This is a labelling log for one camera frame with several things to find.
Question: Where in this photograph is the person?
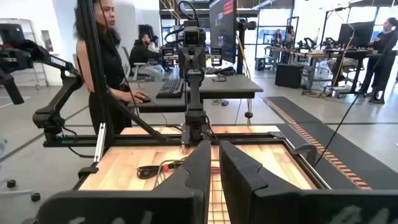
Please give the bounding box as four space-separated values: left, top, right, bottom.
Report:
284 25 296 44
357 17 398 103
148 35 161 53
271 29 283 47
73 0 149 135
129 32 165 78

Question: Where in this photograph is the black table clamp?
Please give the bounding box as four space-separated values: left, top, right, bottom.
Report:
292 143 318 167
76 166 100 180

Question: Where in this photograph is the white USB cable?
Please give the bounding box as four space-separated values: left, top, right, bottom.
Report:
153 157 188 189

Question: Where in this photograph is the black keyboard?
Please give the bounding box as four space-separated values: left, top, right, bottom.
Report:
155 78 186 100

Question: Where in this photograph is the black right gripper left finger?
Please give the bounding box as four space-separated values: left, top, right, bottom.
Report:
154 139 213 224

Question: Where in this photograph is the black box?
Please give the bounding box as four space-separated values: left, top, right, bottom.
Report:
274 63 304 90

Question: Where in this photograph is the person's hand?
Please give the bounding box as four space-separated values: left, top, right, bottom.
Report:
126 90 149 104

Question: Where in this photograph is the silver aluminium bracket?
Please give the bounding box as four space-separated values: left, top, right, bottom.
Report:
94 123 107 163

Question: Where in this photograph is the black USB cable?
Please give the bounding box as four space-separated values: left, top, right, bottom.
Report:
136 160 187 180

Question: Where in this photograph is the thin black hanging cable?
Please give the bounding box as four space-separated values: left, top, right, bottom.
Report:
313 29 398 168

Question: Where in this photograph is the black computer monitor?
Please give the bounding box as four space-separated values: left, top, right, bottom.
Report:
208 0 238 65
338 21 376 48

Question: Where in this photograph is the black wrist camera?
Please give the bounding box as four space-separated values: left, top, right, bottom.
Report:
182 26 206 48

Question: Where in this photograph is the black frame upright post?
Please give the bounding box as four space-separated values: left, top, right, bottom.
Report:
77 0 108 149

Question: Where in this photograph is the black striped floor mat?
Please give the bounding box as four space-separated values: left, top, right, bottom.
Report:
262 95 398 191

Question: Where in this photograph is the black diagonal frame strut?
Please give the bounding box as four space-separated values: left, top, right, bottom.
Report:
104 88 170 142

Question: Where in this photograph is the grey office chair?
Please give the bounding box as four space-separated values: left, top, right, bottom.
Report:
120 45 150 82

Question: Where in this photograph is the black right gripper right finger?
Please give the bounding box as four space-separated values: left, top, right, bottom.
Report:
219 141 300 224

